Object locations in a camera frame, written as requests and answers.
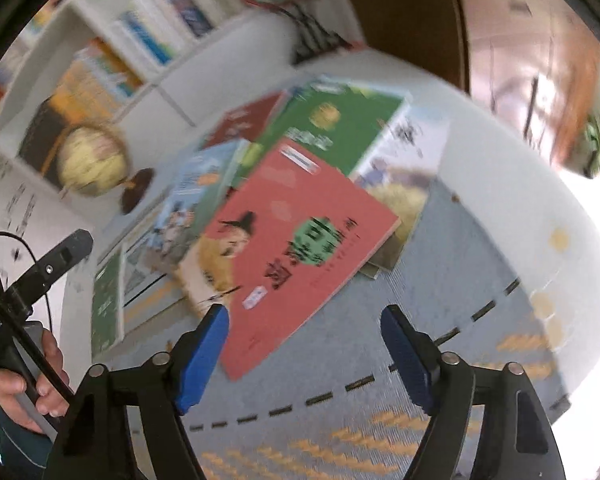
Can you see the white bookshelf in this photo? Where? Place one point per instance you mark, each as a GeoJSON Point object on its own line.
{"type": "Point", "coordinates": [180, 62]}

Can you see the yellow desk globe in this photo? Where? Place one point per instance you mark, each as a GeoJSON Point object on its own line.
{"type": "Point", "coordinates": [92, 159]}

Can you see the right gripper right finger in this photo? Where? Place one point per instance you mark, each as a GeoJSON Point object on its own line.
{"type": "Point", "coordinates": [516, 439]}

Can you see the white landscape book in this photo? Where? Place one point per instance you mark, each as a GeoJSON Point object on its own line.
{"type": "Point", "coordinates": [397, 170]}

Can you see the dark wooden cabinet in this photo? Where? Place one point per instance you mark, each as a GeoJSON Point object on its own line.
{"type": "Point", "coordinates": [430, 34]}

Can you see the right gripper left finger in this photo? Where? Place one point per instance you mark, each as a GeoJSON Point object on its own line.
{"type": "Point", "coordinates": [95, 440]}

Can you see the person left hand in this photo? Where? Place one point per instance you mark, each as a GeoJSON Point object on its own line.
{"type": "Point", "coordinates": [49, 401]}

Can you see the black ornament stand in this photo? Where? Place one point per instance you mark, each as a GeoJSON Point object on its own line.
{"type": "Point", "coordinates": [324, 28]}

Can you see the dark green insect book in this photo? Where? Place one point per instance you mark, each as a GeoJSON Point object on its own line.
{"type": "Point", "coordinates": [107, 326]}

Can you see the blue Tang poetry book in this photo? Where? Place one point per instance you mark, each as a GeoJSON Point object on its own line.
{"type": "Point", "coordinates": [198, 189]}

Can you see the red poetry book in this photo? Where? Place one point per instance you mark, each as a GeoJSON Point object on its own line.
{"type": "Point", "coordinates": [282, 245]}

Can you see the bright green book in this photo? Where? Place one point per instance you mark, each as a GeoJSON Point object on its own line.
{"type": "Point", "coordinates": [332, 119]}

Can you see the black abacus frame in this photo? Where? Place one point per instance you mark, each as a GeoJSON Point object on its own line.
{"type": "Point", "coordinates": [40, 145]}

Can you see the patterned grey table mat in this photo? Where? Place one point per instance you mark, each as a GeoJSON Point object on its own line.
{"type": "Point", "coordinates": [329, 404]}

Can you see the dark red book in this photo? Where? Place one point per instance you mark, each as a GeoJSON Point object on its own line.
{"type": "Point", "coordinates": [248, 120]}

